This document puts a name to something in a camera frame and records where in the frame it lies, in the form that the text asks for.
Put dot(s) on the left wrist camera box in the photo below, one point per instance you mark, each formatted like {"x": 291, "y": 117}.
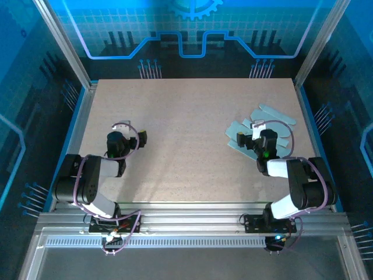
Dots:
{"x": 123, "y": 128}

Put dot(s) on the light blue cloth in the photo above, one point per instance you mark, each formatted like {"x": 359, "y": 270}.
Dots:
{"x": 279, "y": 119}

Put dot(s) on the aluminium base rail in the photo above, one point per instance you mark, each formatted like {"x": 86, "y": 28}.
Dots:
{"x": 189, "y": 217}

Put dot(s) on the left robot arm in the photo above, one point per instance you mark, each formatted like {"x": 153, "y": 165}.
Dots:
{"x": 87, "y": 175}

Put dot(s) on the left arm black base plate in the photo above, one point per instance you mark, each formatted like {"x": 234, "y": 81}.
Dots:
{"x": 131, "y": 227}

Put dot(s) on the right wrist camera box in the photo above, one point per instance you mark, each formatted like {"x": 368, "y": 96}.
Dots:
{"x": 258, "y": 128}

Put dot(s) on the aluminium frame post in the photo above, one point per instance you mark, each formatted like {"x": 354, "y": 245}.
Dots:
{"x": 320, "y": 43}
{"x": 70, "y": 49}

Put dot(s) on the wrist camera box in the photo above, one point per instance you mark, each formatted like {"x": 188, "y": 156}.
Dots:
{"x": 258, "y": 128}
{"x": 123, "y": 128}

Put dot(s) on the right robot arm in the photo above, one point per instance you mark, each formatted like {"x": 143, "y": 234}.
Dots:
{"x": 297, "y": 181}

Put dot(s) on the aluminium table side rail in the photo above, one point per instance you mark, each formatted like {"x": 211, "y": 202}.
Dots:
{"x": 78, "y": 131}
{"x": 307, "y": 116}

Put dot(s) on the black base connector module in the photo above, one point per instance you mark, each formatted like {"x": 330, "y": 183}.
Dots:
{"x": 274, "y": 245}
{"x": 112, "y": 240}

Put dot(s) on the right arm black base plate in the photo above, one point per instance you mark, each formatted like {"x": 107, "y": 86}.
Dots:
{"x": 253, "y": 224}

